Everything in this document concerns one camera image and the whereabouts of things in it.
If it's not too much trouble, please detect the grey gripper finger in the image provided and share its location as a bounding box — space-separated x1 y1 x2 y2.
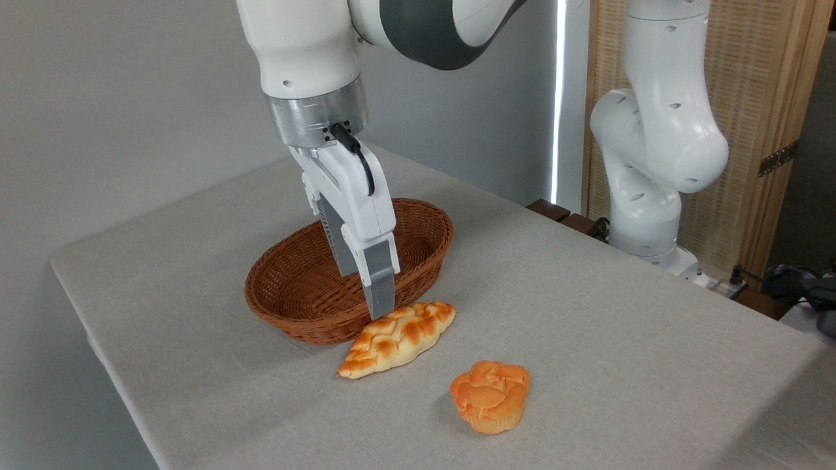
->
317 194 359 279
362 234 401 321

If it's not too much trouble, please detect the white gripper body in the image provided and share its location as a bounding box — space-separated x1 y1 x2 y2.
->
289 140 398 286

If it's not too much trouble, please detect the orange muffin-shaped bread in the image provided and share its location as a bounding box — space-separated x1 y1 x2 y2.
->
449 360 530 435

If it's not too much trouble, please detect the braided golden bread loaf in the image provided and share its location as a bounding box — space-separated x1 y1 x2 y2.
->
337 301 457 380

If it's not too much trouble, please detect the brown wicker oval basket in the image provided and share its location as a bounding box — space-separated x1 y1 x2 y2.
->
244 198 454 345

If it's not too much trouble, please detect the dark brown wooden block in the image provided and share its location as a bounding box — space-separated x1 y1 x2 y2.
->
560 213 599 238
526 198 571 223

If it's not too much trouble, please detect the beige linen tablecloth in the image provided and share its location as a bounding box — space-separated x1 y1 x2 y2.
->
49 144 828 470

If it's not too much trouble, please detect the white vertical light strip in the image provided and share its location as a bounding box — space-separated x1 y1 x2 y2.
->
550 0 568 205

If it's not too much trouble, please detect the white power strip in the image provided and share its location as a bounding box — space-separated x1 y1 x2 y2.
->
692 269 750 302

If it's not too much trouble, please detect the dark metal screen hinge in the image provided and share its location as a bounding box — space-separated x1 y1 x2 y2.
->
758 140 799 178

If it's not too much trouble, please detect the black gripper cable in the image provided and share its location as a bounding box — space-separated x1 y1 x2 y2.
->
329 122 377 197

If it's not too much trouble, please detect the dark grey cable bundle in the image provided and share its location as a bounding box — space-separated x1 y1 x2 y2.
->
738 260 836 338

